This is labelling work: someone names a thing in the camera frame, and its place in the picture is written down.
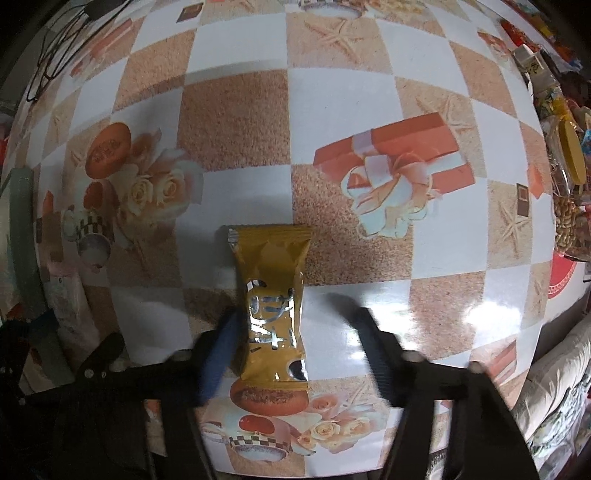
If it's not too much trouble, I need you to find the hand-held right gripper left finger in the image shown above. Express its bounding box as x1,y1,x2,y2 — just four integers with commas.
53,314,250,480

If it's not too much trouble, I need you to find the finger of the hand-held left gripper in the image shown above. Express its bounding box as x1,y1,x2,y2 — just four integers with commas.
76,332,126,386

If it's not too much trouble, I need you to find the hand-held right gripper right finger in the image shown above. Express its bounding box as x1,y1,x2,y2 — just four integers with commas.
344,305,541,480

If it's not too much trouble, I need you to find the gold snack packet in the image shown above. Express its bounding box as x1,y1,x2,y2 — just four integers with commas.
225,224,312,384

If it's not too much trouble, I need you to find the white sofa cushion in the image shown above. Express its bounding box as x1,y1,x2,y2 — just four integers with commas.
510,318,591,472

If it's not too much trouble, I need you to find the red round tray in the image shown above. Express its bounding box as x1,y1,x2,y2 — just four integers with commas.
547,254,578,301

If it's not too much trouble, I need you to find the clear bag of peanuts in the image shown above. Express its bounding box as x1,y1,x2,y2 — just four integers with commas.
551,185,591,259

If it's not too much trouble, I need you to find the clear jar with yellow lid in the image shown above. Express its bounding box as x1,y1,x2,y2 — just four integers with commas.
549,108,589,195

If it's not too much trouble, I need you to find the white printed packet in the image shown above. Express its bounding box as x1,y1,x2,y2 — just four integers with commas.
512,44,561,93

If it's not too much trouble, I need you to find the black power adapter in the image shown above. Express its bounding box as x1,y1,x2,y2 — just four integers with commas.
85,0,130,19

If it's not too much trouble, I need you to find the pile of assorted snack packets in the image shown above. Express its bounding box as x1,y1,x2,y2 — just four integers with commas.
501,0,591,121

